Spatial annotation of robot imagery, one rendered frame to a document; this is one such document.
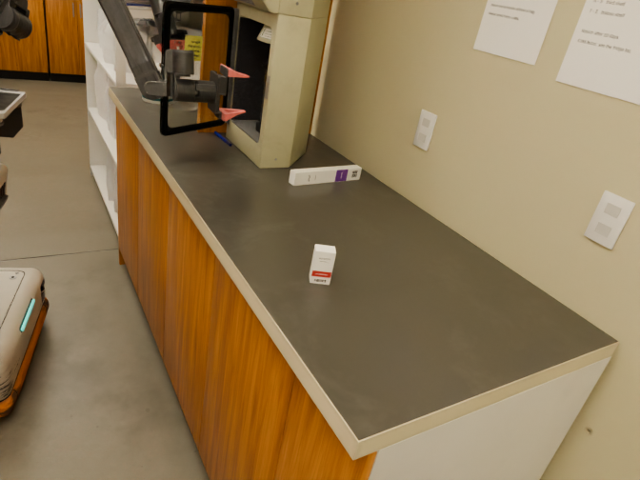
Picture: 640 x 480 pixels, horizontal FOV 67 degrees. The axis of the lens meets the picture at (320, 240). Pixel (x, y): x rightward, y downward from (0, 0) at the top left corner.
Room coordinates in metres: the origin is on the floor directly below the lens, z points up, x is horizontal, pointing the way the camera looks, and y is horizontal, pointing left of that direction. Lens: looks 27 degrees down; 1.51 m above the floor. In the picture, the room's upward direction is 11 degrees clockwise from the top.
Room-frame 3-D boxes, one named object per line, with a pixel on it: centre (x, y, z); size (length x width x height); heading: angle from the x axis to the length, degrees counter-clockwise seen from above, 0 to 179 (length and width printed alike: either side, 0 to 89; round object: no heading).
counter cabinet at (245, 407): (1.55, 0.18, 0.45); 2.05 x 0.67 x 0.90; 35
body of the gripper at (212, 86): (1.32, 0.38, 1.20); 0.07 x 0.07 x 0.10; 35
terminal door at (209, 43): (1.63, 0.50, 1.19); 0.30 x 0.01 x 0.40; 154
